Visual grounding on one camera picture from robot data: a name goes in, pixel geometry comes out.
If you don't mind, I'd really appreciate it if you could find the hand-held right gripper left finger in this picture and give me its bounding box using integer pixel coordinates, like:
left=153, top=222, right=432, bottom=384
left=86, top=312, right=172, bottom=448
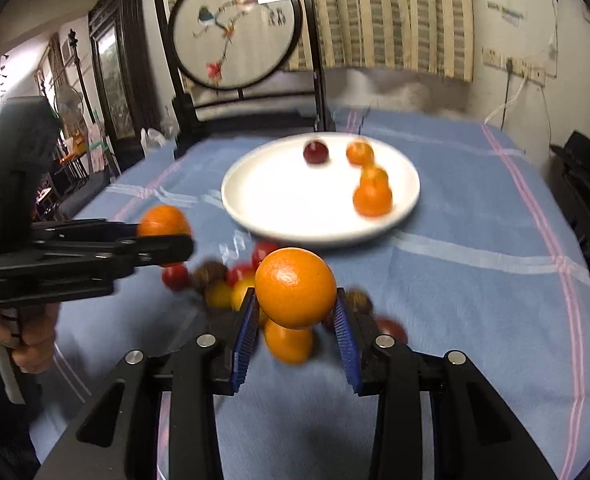
left=35, top=287, right=261, bottom=480

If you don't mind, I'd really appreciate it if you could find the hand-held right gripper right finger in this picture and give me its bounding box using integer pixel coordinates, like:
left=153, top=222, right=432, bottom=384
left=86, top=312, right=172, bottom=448
left=332, top=287, right=561, bottom=480

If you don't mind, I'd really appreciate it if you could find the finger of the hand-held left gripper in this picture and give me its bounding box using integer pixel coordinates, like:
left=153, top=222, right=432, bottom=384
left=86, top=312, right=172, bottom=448
left=32, top=232, right=196, bottom=281
left=30, top=218, right=143, bottom=242

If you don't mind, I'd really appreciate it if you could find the mandarin orange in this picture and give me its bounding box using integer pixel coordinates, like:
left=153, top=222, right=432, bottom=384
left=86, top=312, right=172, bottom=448
left=264, top=317, right=316, bottom=366
left=360, top=166, right=389, bottom=188
left=137, top=205, right=193, bottom=239
left=352, top=184, right=393, bottom=218
left=346, top=140, right=375, bottom=167

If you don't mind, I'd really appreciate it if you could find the small red plum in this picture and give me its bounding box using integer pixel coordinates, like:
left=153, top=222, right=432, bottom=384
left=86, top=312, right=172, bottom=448
left=251, top=241, right=281, bottom=268
left=225, top=264, right=256, bottom=288
left=162, top=264, right=191, bottom=292

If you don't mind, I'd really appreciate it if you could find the yellow green plum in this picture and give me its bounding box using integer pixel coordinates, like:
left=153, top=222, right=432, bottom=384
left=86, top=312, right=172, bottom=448
left=231, top=276, right=257, bottom=311
left=205, top=280, right=233, bottom=309

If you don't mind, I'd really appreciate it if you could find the dark red plum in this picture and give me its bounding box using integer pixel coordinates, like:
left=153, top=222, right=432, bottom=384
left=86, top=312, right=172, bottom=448
left=302, top=141, right=331, bottom=166
left=375, top=317, right=408, bottom=345

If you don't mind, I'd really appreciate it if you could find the brown kiwi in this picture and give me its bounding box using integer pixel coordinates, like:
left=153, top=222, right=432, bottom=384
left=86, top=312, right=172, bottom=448
left=347, top=287, right=374, bottom=320
left=192, top=261, right=228, bottom=293

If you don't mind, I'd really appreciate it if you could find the large orange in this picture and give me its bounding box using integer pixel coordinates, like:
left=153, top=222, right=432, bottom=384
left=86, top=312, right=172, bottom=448
left=254, top=247, right=337, bottom=330

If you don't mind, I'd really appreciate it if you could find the white oval plate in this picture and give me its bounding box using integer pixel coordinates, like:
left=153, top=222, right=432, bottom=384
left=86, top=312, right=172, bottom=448
left=221, top=132, right=421, bottom=248

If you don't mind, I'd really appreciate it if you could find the person's left forearm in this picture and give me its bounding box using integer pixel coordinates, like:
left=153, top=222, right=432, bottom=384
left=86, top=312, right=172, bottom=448
left=0, top=345, right=43, bottom=480

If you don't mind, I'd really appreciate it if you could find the person's left hand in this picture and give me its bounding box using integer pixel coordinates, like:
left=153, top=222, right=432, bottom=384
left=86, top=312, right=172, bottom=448
left=0, top=300, right=60, bottom=373

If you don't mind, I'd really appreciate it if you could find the white plastic bag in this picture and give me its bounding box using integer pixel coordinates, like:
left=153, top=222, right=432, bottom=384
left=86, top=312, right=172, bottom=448
left=140, top=127, right=168, bottom=150

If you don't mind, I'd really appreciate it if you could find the dark wooden cabinet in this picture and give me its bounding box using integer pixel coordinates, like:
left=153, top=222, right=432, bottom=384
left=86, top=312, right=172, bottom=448
left=87, top=0, right=158, bottom=171

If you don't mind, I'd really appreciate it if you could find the blue striped tablecloth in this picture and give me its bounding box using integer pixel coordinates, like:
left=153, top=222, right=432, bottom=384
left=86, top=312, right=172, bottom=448
left=27, top=105, right=590, bottom=480

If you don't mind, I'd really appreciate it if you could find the black hat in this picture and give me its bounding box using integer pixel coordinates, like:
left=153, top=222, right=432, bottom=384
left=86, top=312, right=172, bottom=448
left=550, top=130, right=590, bottom=186

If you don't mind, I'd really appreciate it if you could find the striped curtain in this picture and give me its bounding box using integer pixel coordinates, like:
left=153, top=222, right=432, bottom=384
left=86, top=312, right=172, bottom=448
left=167, top=0, right=476, bottom=82

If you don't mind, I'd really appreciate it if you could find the white power strip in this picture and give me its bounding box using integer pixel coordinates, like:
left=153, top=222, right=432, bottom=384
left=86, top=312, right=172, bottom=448
left=482, top=47, right=546, bottom=83

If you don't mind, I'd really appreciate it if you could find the white power cable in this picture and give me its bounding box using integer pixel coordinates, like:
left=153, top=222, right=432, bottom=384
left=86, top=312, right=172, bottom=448
left=485, top=72, right=528, bottom=128

